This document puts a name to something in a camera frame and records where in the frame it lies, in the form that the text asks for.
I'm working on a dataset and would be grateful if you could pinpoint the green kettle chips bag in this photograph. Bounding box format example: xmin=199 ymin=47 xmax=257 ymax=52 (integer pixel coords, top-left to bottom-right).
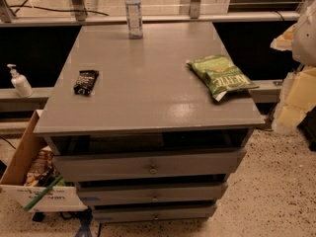
xmin=187 ymin=55 xmax=257 ymax=102

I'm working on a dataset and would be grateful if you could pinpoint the blue clamp under cabinet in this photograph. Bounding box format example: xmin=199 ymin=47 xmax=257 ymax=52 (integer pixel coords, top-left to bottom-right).
xmin=75 ymin=209 xmax=93 ymax=237

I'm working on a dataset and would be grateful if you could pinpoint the grey drawer cabinet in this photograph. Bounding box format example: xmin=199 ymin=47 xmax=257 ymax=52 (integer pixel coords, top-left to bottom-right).
xmin=35 ymin=22 xmax=263 ymax=223

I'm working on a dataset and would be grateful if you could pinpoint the black rxbar chocolate bar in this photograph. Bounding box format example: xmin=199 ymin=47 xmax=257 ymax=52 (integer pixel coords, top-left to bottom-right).
xmin=73 ymin=70 xmax=99 ymax=96

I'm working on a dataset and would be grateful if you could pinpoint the clear plastic water bottle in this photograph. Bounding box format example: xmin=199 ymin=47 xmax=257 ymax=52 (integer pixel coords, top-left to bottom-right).
xmin=124 ymin=0 xmax=143 ymax=40

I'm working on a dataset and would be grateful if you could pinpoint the cardboard box with items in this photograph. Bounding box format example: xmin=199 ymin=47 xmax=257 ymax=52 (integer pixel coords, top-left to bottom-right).
xmin=0 ymin=111 xmax=87 ymax=212

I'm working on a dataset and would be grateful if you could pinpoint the white pump soap bottle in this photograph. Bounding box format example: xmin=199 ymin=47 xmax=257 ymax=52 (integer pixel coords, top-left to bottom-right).
xmin=7 ymin=64 xmax=34 ymax=97

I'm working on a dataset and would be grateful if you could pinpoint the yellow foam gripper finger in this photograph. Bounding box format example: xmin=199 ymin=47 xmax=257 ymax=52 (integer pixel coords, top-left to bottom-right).
xmin=272 ymin=67 xmax=316 ymax=133

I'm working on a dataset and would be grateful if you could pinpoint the black cable on ledge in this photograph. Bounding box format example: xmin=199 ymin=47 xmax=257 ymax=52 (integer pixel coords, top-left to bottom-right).
xmin=9 ymin=4 xmax=110 ymax=18

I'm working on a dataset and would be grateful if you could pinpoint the green stick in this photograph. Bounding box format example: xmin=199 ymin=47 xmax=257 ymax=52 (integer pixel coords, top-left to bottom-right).
xmin=24 ymin=175 xmax=63 ymax=212

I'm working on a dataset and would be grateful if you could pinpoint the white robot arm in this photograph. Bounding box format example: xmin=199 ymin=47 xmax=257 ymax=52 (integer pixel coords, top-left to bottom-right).
xmin=271 ymin=1 xmax=316 ymax=134

